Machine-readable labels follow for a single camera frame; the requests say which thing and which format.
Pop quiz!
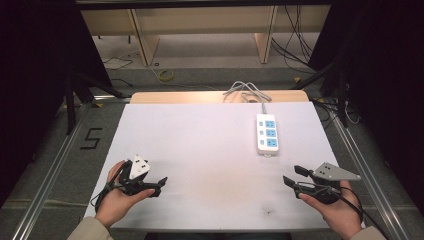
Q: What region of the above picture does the wooden table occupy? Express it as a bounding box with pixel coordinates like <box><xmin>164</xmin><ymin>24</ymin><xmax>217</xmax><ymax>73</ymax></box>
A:
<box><xmin>129</xmin><ymin>90</ymin><xmax>310</xmax><ymax>105</ymax></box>

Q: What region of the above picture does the dark curtain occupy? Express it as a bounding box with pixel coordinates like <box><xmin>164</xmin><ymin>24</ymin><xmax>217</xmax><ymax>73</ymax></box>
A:
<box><xmin>308</xmin><ymin>0</ymin><xmax>424</xmax><ymax>216</ymax></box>
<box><xmin>0</xmin><ymin>0</ymin><xmax>113</xmax><ymax>208</ymax></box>

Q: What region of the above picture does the black metal stand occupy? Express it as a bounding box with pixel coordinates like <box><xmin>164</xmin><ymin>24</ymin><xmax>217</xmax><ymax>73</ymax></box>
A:
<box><xmin>64</xmin><ymin>70</ymin><xmax>127</xmax><ymax>135</ymax></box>
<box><xmin>292</xmin><ymin>59</ymin><xmax>352</xmax><ymax>128</ymax></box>

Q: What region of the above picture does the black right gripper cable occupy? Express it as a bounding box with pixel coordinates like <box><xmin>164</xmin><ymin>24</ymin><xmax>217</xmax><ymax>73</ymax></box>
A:
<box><xmin>296</xmin><ymin>181</ymin><xmax>390</xmax><ymax>240</ymax></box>

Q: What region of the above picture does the yellow coiled cable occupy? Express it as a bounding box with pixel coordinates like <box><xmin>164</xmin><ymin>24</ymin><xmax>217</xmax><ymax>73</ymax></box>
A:
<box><xmin>148</xmin><ymin>64</ymin><xmax>176</xmax><ymax>83</ymax></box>

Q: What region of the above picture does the person's left hand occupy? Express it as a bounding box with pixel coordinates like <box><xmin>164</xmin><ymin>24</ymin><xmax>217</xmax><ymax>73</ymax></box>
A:
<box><xmin>94</xmin><ymin>160</ymin><xmax>156</xmax><ymax>230</ymax></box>

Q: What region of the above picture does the white power strip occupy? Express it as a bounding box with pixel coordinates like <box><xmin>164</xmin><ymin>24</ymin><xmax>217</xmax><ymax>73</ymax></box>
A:
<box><xmin>255</xmin><ymin>113</ymin><xmax>280</xmax><ymax>156</ymax></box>

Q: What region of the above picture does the wooden desk frame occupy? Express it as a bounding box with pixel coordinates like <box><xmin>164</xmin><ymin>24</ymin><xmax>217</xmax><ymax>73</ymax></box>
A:
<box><xmin>79</xmin><ymin>4</ymin><xmax>332</xmax><ymax>67</ymax></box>

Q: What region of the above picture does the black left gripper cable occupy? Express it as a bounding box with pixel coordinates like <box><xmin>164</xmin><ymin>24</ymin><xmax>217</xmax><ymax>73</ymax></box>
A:
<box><xmin>89</xmin><ymin>161</ymin><xmax>130</xmax><ymax>214</ymax></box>

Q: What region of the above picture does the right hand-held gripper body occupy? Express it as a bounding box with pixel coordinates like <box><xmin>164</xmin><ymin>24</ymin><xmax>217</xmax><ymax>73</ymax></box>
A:
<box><xmin>303</xmin><ymin>161</ymin><xmax>362</xmax><ymax>205</ymax></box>

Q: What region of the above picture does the white thin cable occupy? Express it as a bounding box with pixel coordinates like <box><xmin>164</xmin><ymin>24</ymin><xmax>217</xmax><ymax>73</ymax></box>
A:
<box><xmin>343</xmin><ymin>99</ymin><xmax>362</xmax><ymax>126</ymax></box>

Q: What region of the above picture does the thin black floor cable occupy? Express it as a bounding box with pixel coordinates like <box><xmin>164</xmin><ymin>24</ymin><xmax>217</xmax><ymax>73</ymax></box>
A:
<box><xmin>101</xmin><ymin>54</ymin><xmax>134</xmax><ymax>72</ymax></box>

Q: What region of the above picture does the person's right hand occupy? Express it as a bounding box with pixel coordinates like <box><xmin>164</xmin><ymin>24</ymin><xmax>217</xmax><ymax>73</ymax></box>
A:
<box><xmin>298</xmin><ymin>179</ymin><xmax>364</xmax><ymax>240</ymax></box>

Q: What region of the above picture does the aluminium floor rail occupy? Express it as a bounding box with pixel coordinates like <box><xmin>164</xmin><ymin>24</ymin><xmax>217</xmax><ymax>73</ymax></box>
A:
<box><xmin>328</xmin><ymin>105</ymin><xmax>412</xmax><ymax>240</ymax></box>
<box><xmin>12</xmin><ymin>102</ymin><xmax>92</xmax><ymax>240</ymax></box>

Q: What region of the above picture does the bundle of black cables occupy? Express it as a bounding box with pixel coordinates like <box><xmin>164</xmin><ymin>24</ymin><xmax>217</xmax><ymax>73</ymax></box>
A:
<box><xmin>270</xmin><ymin>4</ymin><xmax>318</xmax><ymax>74</ymax></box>

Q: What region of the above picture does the white table cover board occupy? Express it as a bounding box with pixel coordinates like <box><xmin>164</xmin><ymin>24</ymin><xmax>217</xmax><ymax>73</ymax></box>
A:
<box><xmin>83</xmin><ymin>101</ymin><xmax>366</xmax><ymax>233</ymax></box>

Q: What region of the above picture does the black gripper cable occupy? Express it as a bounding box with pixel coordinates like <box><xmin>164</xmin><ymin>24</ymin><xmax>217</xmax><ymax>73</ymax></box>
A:
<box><xmin>89</xmin><ymin>161</ymin><xmax>130</xmax><ymax>214</ymax></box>
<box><xmin>296</xmin><ymin>181</ymin><xmax>390</xmax><ymax>240</ymax></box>

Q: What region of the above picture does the grey power strip cable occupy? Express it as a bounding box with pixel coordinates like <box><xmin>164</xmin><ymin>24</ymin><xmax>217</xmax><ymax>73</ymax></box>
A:
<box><xmin>222</xmin><ymin>80</ymin><xmax>273</xmax><ymax>115</ymax></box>

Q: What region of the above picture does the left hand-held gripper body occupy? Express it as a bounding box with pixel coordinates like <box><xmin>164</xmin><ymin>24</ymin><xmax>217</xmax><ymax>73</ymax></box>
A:
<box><xmin>118</xmin><ymin>154</ymin><xmax>152</xmax><ymax>197</ymax></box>

